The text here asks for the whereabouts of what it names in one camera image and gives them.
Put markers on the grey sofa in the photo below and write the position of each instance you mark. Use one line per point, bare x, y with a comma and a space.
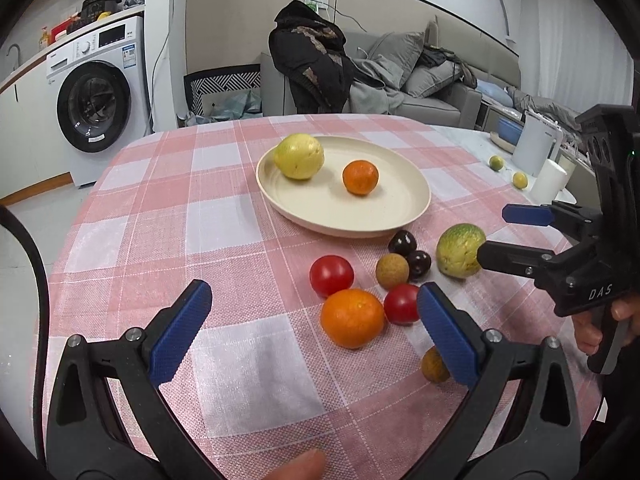
435, 105

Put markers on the metal faucet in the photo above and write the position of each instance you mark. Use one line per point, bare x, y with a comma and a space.
12, 52

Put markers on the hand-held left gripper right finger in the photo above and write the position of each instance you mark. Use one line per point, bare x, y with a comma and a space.
450, 335

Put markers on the black rice cooker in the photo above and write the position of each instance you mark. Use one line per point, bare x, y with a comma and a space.
101, 4

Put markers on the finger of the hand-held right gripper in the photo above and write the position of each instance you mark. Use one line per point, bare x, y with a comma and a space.
525, 214
505, 257

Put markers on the small yellow citrus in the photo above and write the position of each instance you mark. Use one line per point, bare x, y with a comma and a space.
520, 180

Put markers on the small orange mandarin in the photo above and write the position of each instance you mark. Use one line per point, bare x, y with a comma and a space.
360, 178

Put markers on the pink checked tablecloth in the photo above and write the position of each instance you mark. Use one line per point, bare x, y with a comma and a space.
225, 235

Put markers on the black jacket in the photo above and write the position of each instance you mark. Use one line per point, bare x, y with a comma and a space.
310, 65

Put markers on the cream round plate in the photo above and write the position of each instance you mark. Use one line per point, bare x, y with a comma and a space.
330, 205

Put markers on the red box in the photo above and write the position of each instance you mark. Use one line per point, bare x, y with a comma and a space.
62, 26

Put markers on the red tomato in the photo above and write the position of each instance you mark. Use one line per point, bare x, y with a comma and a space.
400, 305
331, 276

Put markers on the grey flat pillow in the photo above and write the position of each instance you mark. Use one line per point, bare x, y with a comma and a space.
430, 80

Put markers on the yellow bottle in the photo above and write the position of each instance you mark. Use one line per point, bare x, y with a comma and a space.
46, 39

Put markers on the green-yellow guava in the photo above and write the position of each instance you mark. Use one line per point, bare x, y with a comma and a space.
457, 250

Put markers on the white cup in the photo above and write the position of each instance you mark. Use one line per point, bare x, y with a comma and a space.
550, 182

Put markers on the wall outlet with green plug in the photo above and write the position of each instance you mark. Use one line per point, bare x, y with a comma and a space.
315, 4

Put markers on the dark purple plum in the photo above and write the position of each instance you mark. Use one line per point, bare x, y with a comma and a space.
419, 265
401, 242

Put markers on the yellow guava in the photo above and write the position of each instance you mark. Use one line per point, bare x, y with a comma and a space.
299, 156

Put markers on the white washing machine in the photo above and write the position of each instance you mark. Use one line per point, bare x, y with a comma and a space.
95, 105

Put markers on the grey square pillow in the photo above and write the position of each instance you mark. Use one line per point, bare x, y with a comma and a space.
397, 52

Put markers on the large orange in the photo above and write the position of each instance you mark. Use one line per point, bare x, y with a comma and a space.
352, 318

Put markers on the black white patterned chair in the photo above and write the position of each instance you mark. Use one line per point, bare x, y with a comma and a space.
225, 80

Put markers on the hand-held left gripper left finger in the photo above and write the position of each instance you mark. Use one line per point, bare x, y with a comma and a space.
180, 330

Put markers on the person's right hand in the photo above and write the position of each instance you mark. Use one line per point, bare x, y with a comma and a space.
586, 332

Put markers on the small green citrus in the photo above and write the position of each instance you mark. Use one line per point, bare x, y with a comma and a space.
496, 162

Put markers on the person's left hand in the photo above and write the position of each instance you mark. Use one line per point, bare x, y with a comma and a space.
300, 467

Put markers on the pale blue crumpled cloth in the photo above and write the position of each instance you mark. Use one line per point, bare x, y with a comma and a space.
235, 107

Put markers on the grey blanket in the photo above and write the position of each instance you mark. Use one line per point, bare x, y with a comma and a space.
372, 92

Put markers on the white kitchen counter cabinet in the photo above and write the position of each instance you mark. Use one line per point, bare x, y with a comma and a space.
25, 135

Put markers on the brown longan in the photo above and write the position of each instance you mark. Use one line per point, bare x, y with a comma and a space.
392, 271
432, 366

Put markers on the white kettle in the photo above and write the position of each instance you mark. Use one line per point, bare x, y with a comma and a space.
532, 145

